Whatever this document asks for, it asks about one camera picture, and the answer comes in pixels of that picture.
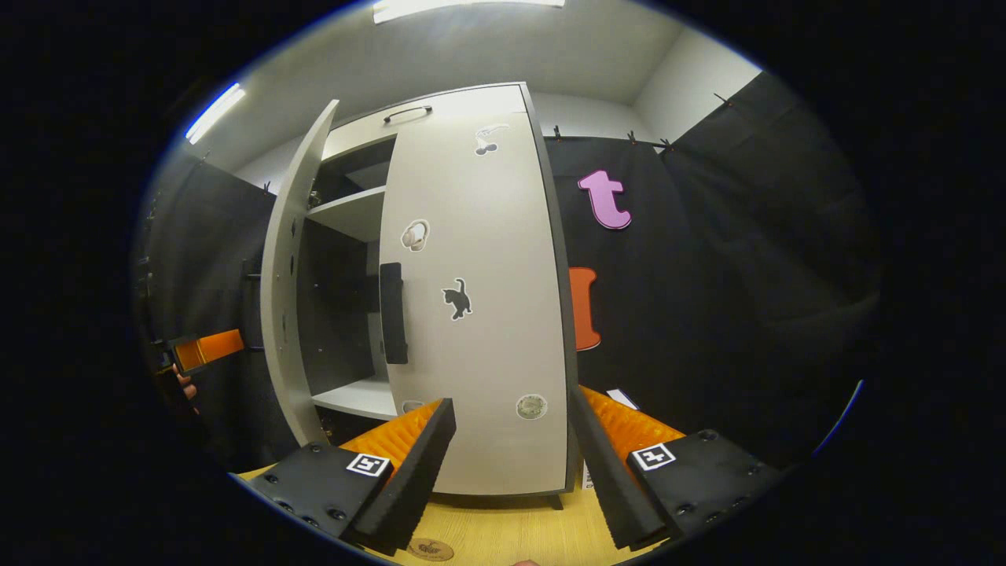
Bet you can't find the headphone sticker cabinet door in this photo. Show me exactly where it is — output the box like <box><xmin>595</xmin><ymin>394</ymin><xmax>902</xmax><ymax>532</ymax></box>
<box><xmin>377</xmin><ymin>110</ymin><xmax>571</xmax><ymax>496</ymax></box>

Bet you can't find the black door handle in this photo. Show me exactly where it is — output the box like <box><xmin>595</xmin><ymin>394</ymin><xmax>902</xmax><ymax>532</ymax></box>
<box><xmin>240</xmin><ymin>258</ymin><xmax>265</xmax><ymax>351</ymax></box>
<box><xmin>379</xmin><ymin>262</ymin><xmax>409</xmax><ymax>366</ymax></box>

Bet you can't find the camera sticker cabinet door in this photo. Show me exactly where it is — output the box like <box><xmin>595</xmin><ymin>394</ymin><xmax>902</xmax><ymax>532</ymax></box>
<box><xmin>259</xmin><ymin>99</ymin><xmax>340</xmax><ymax>447</ymax></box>

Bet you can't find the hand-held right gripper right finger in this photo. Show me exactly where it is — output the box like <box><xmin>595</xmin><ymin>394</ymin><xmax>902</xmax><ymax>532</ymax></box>
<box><xmin>567</xmin><ymin>384</ymin><xmax>783</xmax><ymax>551</ymax></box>

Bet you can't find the white wooden cabinet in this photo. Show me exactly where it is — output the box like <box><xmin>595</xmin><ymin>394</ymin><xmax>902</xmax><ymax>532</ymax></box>
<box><xmin>295</xmin><ymin>83</ymin><xmax>581</xmax><ymax>510</ymax></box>

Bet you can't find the ceiling light panel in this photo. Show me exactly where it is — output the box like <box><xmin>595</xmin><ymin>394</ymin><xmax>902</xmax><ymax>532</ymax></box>
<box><xmin>185</xmin><ymin>83</ymin><xmax>247</xmax><ymax>145</ymax></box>
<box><xmin>372</xmin><ymin>0</ymin><xmax>567</xmax><ymax>24</ymax></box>

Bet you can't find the round wooden coaster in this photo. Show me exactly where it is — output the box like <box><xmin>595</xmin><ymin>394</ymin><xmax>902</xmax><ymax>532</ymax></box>
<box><xmin>407</xmin><ymin>537</ymin><xmax>456</xmax><ymax>563</ymax></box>

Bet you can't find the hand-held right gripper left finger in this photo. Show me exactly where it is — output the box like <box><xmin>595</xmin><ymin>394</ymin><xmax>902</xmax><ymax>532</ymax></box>
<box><xmin>248</xmin><ymin>397</ymin><xmax>458</xmax><ymax>555</ymax></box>

